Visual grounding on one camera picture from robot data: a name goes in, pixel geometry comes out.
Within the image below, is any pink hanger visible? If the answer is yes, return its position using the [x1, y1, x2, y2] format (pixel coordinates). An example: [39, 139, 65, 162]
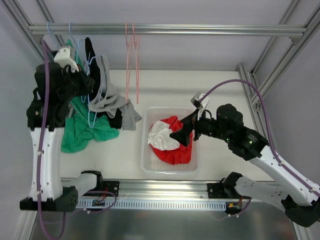
[125, 22, 133, 102]
[132, 23, 141, 104]

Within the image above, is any black tank top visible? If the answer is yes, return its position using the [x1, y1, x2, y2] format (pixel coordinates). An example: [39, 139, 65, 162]
[85, 37, 123, 129]

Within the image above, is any slotted cable duct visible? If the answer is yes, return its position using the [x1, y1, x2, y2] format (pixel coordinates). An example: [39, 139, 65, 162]
[76, 198, 227, 212]

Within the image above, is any red tank top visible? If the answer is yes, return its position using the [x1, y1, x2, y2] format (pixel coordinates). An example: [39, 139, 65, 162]
[148, 116, 193, 165]

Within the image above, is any white tank top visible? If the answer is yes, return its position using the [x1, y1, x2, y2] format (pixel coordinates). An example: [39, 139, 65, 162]
[147, 120, 180, 151]

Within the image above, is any aluminium hanging rail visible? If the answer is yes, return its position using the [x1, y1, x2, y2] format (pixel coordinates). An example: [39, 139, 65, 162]
[28, 23, 307, 38]

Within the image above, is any green tank top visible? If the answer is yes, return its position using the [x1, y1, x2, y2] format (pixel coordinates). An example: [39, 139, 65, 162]
[60, 39, 120, 154]

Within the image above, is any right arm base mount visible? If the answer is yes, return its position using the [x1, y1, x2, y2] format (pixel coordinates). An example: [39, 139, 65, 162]
[206, 172, 250, 199]

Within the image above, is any grey tank top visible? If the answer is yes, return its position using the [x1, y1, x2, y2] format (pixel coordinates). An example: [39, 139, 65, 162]
[88, 55, 142, 131]

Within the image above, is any right aluminium frame post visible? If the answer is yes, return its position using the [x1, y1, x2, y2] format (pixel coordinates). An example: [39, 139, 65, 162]
[237, 0, 320, 113]

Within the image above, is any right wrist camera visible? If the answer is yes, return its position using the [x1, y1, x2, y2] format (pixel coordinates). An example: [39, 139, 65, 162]
[190, 92, 210, 121]

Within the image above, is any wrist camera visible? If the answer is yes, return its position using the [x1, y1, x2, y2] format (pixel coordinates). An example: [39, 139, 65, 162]
[190, 92, 210, 121]
[53, 45, 79, 73]

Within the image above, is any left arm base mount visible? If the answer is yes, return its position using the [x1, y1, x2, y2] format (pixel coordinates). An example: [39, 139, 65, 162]
[102, 180, 120, 197]

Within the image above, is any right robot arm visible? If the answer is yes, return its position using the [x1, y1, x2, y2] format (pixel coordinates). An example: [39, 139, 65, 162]
[170, 104, 320, 228]

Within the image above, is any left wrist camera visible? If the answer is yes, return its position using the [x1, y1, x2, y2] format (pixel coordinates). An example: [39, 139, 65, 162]
[53, 45, 79, 73]

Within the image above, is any light blue hanger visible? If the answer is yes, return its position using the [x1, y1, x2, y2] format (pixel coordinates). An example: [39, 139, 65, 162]
[46, 21, 60, 49]
[68, 21, 81, 66]
[71, 37, 110, 132]

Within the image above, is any white plastic basket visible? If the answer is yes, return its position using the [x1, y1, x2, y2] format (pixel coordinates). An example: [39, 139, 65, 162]
[140, 107, 200, 175]

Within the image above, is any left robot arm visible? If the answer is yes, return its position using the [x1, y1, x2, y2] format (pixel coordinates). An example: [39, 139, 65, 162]
[19, 62, 104, 212]

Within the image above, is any front aluminium rail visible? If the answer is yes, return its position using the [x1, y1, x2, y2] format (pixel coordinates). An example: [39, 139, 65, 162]
[105, 179, 226, 201]

